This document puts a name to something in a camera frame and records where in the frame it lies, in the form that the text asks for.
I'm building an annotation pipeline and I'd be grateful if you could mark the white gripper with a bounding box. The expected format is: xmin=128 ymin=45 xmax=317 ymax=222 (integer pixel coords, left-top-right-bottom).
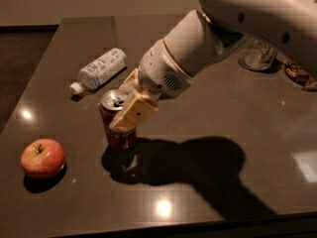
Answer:
xmin=108 ymin=40 xmax=193 ymax=133

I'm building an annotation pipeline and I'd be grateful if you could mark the red coke can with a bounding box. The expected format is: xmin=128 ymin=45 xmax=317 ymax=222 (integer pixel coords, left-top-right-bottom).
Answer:
xmin=99 ymin=88 xmax=138 ymax=151

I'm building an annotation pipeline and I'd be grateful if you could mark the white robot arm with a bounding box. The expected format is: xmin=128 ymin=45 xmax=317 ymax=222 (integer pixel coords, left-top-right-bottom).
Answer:
xmin=110 ymin=0 xmax=317 ymax=132

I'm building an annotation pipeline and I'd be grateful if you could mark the red apple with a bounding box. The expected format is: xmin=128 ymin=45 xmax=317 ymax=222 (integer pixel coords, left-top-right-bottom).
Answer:
xmin=20 ymin=139 xmax=65 ymax=179

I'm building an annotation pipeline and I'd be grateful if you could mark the clear plastic water bottle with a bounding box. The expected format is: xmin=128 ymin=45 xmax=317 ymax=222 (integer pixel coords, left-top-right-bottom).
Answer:
xmin=69 ymin=48 xmax=127 ymax=95

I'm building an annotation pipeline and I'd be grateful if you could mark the clear glass cup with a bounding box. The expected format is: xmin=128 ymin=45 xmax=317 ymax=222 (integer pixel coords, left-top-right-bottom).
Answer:
xmin=238 ymin=40 xmax=277 ymax=71

